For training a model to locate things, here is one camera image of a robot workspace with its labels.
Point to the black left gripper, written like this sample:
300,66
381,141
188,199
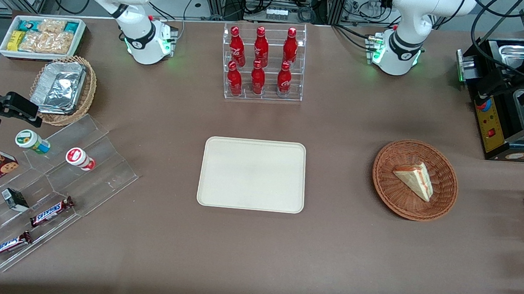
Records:
504,78

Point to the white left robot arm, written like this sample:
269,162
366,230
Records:
409,23

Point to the black sandwich press machine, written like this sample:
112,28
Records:
494,132

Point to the aluminium foil tray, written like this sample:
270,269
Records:
58,86

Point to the light tan wicker basket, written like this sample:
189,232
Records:
90,86

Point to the triangular sandwich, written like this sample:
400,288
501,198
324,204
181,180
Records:
416,180

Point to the brown wicker basket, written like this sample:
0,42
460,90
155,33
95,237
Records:
390,180

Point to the cream rectangular tray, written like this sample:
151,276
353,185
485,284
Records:
252,174

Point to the green lid yogurt cup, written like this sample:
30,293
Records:
28,140

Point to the white plastic snack bin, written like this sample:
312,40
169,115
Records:
3,49

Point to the yellow snack packet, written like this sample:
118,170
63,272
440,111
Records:
15,40

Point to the clear rice cracker pack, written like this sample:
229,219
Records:
60,43
51,26
34,41

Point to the red lid yogurt cup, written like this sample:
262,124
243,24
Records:
78,157

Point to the small black drink carton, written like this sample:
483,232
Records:
15,199

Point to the teal snack packet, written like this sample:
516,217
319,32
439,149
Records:
71,27
29,25

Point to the Snickers chocolate bar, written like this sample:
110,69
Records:
6,246
51,211

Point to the clear acrylic stepped display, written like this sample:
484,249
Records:
101,171

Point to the clear acrylic bottle rack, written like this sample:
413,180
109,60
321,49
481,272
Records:
295,86

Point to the red cola bottle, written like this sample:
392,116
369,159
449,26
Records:
290,46
234,80
258,80
284,81
261,46
237,46

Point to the white power strip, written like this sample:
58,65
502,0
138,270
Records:
277,12

